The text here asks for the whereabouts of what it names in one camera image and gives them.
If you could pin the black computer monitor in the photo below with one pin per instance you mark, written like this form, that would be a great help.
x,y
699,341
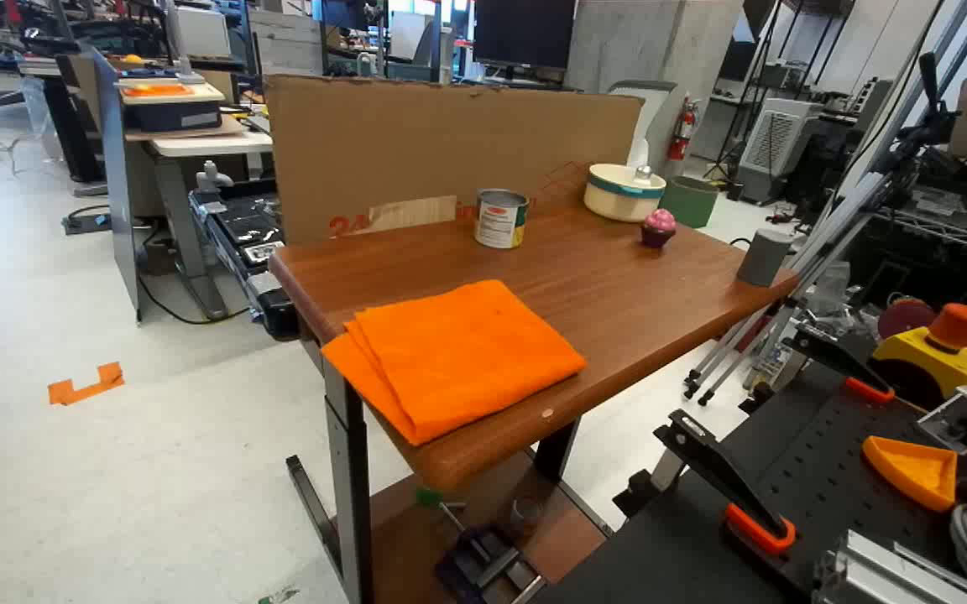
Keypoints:
x,y
520,32

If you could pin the black table leg frame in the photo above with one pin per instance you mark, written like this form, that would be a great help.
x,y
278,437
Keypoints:
x,y
351,481

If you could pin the black perforated board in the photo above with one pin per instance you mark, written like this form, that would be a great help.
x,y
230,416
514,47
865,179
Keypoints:
x,y
807,472

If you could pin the gray cylinder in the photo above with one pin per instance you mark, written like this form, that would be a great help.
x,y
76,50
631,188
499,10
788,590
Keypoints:
x,y
764,260

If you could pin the brown wooden base board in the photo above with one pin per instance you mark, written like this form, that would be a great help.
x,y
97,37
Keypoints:
x,y
418,555

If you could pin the small green knob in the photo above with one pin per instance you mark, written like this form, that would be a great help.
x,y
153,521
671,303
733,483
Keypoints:
x,y
428,497

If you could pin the pink cupcake toy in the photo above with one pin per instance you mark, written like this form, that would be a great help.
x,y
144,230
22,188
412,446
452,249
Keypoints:
x,y
660,230

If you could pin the white can green label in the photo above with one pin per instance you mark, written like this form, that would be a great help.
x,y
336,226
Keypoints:
x,y
499,223

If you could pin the gray office desk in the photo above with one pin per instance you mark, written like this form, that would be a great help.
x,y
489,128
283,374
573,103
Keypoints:
x,y
187,169

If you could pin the green bin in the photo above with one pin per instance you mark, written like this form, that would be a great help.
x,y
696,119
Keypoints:
x,y
688,203

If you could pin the white round pot teal band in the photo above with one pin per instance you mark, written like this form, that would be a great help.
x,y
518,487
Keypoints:
x,y
622,193

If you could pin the black box orange top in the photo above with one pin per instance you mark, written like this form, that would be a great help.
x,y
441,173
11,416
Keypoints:
x,y
168,103

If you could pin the silver aluminium rail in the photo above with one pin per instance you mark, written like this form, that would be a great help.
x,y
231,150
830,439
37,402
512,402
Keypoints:
x,y
896,570

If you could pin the orange wedge piece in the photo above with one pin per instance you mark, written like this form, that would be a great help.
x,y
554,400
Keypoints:
x,y
915,472

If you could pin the brown cardboard panel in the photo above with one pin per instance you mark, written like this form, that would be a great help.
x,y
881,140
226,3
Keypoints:
x,y
418,145

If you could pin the red fire extinguisher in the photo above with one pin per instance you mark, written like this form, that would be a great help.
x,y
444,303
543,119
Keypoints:
x,y
683,133

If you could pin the yellow emergency stop button box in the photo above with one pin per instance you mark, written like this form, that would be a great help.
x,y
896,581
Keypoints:
x,y
930,357

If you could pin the orange towel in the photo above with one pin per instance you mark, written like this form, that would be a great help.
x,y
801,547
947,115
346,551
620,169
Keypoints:
x,y
452,357

